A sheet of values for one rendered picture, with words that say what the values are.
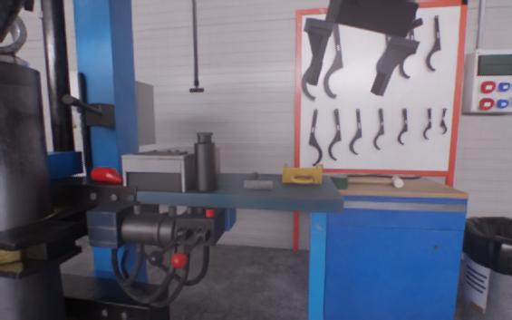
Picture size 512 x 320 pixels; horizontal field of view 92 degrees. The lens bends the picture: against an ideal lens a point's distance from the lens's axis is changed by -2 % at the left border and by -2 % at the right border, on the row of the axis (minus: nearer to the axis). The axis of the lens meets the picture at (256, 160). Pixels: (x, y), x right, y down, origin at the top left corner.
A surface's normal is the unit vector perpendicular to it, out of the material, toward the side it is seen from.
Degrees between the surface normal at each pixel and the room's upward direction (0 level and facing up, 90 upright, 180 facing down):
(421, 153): 90
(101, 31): 90
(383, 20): 114
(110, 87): 90
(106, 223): 90
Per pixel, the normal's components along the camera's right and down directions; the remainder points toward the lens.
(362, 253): -0.16, 0.12
